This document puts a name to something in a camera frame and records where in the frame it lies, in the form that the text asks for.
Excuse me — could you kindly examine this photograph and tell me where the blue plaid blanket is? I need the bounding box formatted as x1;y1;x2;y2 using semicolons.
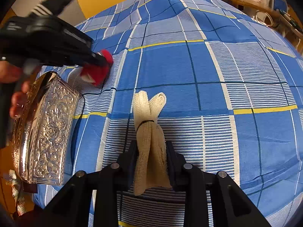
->
33;0;303;227

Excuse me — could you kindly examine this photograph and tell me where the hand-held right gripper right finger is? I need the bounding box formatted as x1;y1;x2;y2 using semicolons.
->
165;141;271;227

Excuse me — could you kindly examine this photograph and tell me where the green black tool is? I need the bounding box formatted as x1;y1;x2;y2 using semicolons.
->
278;9;303;32

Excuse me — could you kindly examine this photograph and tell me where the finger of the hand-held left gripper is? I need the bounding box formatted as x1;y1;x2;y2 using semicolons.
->
82;51;112;68

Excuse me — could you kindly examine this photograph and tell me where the embossed silver metal tray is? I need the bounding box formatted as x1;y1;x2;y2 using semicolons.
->
12;71;83;186

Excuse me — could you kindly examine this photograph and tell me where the blue folding chair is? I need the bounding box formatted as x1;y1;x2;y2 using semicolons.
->
273;0;289;11

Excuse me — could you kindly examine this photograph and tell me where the red soft cloth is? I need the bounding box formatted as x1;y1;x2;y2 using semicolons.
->
80;50;114;87

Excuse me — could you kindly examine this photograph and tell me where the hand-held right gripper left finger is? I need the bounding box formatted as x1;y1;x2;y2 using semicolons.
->
43;140;140;227

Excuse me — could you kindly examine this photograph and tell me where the white cord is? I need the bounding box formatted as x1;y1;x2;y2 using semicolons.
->
254;12;274;27

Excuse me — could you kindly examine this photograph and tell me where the person's left hand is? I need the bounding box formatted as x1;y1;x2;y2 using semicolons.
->
0;61;41;119

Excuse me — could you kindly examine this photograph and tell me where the beige mesh cloth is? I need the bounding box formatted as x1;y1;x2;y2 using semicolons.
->
132;90;172;196

